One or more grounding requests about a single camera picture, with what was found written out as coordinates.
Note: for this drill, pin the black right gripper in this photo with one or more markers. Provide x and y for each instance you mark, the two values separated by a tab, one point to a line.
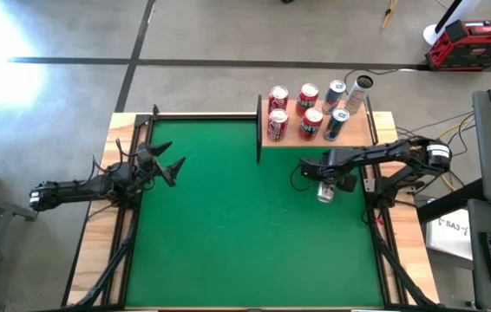
321	170

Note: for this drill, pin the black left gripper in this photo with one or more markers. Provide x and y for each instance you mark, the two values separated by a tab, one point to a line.
145	167

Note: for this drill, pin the white Celsius can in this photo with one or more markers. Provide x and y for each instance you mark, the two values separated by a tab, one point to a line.
356	97
326	194

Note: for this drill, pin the blue silver Red Bull can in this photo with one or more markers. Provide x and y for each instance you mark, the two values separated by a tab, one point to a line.
335	126
333	99

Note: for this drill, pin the red Coca-Cola can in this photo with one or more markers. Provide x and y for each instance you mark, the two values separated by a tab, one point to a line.
278	100
277	128

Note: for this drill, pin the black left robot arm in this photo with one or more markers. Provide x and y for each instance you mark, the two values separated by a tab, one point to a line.
76	190

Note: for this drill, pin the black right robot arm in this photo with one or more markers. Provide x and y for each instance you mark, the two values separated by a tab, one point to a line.
384	152

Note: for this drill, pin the green table mat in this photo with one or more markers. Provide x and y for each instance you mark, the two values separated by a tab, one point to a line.
228	242

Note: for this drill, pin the white labelled box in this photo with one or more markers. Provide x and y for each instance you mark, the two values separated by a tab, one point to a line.
449	234

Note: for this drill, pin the grey metal stand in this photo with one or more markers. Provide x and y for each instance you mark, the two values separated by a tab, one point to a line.
11	210

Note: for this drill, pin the white black tower fan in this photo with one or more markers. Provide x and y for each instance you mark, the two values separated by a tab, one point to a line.
434	34

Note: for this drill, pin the red black tool case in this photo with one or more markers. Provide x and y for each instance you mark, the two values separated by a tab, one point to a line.
473	45

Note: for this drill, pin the wooden shelf with black frame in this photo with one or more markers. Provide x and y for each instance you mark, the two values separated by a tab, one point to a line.
358	132

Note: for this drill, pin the black aluminium table frame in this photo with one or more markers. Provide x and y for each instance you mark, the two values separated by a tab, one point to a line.
206	116

